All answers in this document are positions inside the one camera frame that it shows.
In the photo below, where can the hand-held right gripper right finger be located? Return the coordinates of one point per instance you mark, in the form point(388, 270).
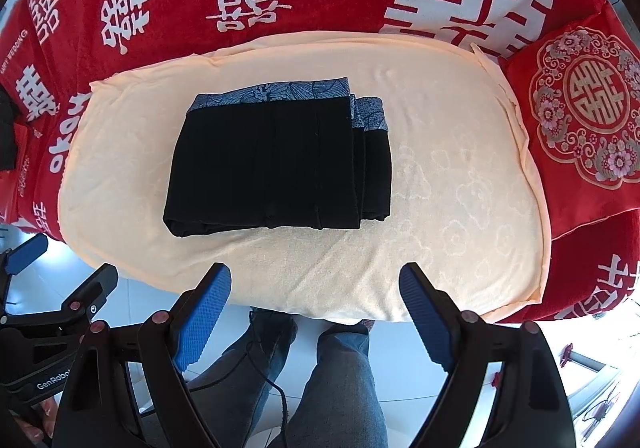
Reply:
point(425, 318)

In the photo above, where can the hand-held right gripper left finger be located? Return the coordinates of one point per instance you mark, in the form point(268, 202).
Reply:
point(205, 318)

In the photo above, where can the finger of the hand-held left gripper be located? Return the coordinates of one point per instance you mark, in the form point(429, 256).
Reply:
point(90, 290)
point(27, 250)

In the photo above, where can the black pants with blue waistband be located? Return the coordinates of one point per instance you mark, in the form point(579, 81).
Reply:
point(265, 167)

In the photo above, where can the person's left hand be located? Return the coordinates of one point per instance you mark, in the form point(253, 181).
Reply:
point(44, 415)

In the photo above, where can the person's left leg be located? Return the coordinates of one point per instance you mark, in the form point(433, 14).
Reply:
point(235, 368)

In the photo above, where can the person's leg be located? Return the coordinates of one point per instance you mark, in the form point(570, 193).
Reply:
point(235, 368)
point(340, 388)

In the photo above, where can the dark shoe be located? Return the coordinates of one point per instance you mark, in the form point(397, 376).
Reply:
point(272, 325)

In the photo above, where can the red bag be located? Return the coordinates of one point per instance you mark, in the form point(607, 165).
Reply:
point(27, 167)

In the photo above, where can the cream blanket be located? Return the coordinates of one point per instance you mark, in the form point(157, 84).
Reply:
point(450, 228)

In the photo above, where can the person's right leg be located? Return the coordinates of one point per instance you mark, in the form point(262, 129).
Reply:
point(340, 388)

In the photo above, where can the small red object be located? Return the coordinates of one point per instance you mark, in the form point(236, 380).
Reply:
point(567, 355)

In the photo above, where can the red embroidered cushion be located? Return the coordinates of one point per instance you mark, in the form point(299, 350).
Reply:
point(595, 97)

